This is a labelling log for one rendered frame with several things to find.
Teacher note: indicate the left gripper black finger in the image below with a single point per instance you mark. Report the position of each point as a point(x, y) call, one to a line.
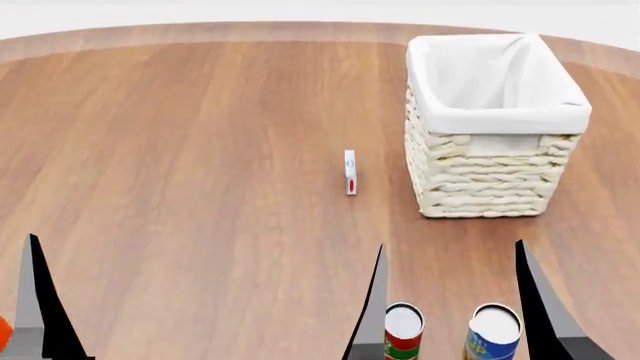
point(50, 300)

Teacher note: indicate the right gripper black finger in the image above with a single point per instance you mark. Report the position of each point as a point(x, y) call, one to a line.
point(540, 307)
point(372, 300)

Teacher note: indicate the red green tomato soup can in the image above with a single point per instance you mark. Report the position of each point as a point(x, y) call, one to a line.
point(402, 341)

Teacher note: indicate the blue yellow alphabet soup can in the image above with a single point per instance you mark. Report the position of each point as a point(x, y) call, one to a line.
point(492, 345)

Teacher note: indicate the small white cream cheese box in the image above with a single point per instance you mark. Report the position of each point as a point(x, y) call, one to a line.
point(351, 176)

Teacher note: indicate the woven basket with white liner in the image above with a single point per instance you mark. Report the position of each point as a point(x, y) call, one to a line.
point(480, 168)

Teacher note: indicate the orange round object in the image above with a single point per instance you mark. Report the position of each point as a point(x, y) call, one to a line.
point(4, 333)

